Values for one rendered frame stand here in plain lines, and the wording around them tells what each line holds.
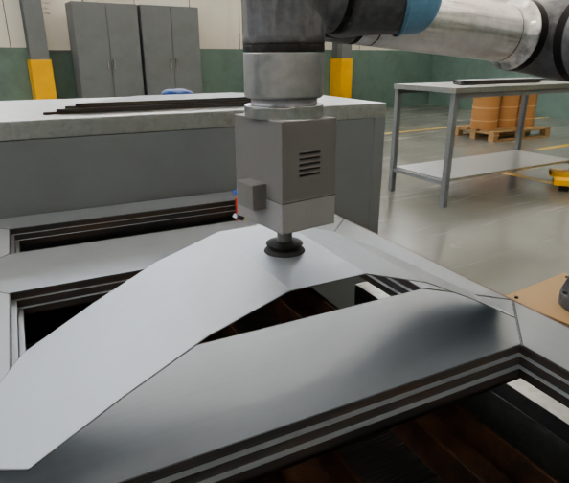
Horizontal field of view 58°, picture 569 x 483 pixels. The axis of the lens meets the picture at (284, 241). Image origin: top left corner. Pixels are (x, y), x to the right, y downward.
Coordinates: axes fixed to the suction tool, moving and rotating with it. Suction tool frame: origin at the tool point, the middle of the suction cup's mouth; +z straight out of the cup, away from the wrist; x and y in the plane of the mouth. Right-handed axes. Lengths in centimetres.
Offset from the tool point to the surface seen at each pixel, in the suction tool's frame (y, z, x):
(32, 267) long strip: -48, 13, -18
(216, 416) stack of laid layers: 3.2, 12.9, -10.6
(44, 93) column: -857, 35, 138
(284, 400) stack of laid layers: 5.0, 13.0, -3.6
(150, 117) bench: -79, -7, 17
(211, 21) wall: -882, -78, 449
